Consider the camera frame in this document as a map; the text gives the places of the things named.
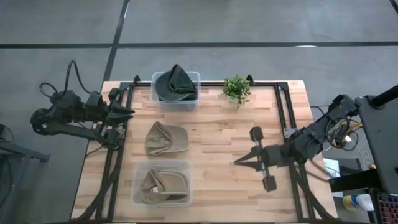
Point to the black aluminium rig frame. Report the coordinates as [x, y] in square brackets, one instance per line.
[281, 93]

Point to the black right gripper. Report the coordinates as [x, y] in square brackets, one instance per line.
[275, 155]

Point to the small green potted plant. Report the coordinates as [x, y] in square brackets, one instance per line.
[236, 88]

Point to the black pole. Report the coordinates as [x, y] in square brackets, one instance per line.
[385, 96]

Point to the black shelf board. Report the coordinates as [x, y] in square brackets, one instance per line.
[354, 180]

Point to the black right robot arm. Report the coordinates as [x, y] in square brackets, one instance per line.
[320, 130]

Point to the clear plastic container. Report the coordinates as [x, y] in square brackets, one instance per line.
[175, 105]
[136, 168]

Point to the white bottle with yellow label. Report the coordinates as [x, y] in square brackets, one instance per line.
[357, 202]

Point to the white paper sheet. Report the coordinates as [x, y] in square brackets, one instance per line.
[331, 168]

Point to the grey metal cart frame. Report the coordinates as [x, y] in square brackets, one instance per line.
[18, 152]

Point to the dark grey equipment cabinet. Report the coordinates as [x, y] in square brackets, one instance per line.
[379, 140]

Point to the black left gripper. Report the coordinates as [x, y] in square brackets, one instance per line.
[102, 107]

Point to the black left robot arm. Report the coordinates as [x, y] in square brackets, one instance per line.
[62, 115]

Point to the backlit keyboard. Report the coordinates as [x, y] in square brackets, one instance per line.
[388, 208]

